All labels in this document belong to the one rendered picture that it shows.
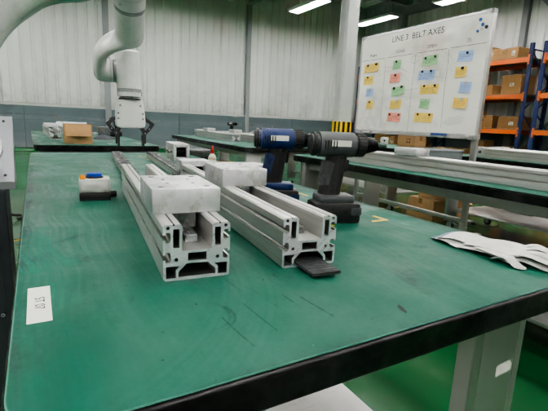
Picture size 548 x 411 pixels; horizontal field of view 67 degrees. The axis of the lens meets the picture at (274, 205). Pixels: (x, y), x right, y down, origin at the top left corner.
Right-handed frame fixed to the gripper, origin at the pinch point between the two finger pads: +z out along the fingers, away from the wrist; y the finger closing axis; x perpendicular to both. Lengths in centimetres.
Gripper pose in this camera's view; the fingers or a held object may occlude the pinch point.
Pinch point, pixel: (130, 142)
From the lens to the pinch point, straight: 159.4
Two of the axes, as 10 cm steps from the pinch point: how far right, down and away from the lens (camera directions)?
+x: 4.2, 2.0, -8.9
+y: -9.1, 0.5, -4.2
